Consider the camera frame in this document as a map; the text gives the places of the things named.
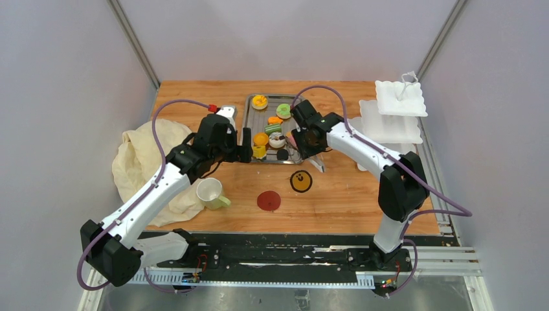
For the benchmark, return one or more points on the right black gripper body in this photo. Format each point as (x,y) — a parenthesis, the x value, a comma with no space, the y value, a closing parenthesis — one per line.
(305,147)

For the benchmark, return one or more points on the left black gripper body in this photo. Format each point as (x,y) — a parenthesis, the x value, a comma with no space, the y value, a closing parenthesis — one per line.
(227,152)

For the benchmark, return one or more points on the metal serving tongs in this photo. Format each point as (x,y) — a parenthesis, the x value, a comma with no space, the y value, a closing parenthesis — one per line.
(315,160)

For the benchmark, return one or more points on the white chocolate donut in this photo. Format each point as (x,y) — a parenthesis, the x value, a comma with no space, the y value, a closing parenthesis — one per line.
(277,140)

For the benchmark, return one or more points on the steel baking tray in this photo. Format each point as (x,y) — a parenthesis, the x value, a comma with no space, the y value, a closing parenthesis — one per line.
(256,120)

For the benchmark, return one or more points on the white three-tier dessert stand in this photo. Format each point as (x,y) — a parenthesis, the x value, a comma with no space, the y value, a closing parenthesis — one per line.
(391,119)

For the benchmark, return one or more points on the pink macaron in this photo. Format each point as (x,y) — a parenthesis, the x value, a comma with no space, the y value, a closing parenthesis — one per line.
(290,139)

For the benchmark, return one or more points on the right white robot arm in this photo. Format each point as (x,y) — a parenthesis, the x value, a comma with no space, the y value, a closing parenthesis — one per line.
(401,177)

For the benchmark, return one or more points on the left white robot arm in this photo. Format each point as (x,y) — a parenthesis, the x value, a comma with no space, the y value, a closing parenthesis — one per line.
(112,247)

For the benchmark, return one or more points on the yellow cake slice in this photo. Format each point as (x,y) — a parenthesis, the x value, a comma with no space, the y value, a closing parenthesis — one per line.
(259,152)

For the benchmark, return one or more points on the orange macaron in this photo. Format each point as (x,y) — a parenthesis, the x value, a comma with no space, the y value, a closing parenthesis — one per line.
(260,139)

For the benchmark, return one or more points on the green layered cake roll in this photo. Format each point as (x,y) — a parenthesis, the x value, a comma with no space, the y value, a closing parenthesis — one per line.
(269,129)

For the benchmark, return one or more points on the black sandwich cookie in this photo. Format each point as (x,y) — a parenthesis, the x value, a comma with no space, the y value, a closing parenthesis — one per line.
(282,155)

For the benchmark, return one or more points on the green frosted donut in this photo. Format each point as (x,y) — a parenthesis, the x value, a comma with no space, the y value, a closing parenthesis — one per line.
(283,111)

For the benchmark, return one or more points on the orange star cookie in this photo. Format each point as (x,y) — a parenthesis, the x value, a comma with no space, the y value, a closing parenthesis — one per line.
(274,120)

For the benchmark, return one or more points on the yellow face coaster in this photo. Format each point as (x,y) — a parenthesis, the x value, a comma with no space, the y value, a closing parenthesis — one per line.
(301,181)

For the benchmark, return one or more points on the red apple coaster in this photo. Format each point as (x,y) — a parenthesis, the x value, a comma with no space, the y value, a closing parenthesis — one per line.
(269,200)

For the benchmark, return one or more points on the yellow flower tart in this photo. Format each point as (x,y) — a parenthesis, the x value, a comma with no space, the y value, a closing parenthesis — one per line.
(259,102)

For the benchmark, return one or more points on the cream cloth bag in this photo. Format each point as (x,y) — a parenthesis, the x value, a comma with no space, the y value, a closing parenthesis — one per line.
(139,158)

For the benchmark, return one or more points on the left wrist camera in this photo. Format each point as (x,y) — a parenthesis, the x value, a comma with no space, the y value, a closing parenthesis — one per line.
(229,112)

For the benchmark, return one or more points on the green handled white mug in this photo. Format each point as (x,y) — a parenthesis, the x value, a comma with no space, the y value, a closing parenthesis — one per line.
(211,193)

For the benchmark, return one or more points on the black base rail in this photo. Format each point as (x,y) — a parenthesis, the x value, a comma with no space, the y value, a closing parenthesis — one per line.
(284,260)

